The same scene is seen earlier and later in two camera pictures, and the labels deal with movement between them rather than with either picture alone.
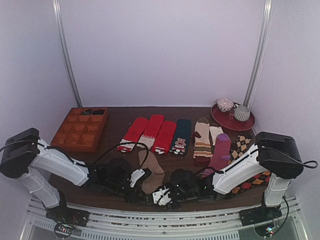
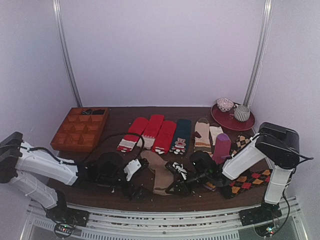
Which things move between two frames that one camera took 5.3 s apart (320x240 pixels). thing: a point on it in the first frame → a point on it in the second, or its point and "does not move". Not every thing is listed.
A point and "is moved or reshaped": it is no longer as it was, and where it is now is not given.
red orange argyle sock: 262,178 does not move
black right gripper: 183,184 → 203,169
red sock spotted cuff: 164,137 does not move
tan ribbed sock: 152,182 is moved or reshaped
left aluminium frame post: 58,13 does not move
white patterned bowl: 224,104 does not move
